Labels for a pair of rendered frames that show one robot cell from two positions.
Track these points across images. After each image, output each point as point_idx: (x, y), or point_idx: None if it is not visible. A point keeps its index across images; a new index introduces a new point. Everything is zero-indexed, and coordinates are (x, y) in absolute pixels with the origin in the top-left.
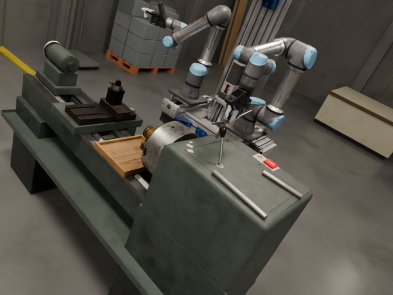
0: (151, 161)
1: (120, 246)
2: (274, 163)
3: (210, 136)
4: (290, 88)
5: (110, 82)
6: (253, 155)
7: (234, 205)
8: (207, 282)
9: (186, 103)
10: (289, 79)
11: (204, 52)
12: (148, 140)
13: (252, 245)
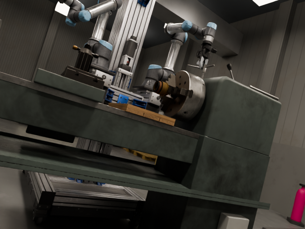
0: (198, 99)
1: None
2: None
3: None
4: (177, 55)
5: (75, 47)
6: None
7: (268, 98)
8: (260, 157)
9: (111, 73)
10: (178, 49)
11: (99, 32)
12: (191, 83)
13: (278, 116)
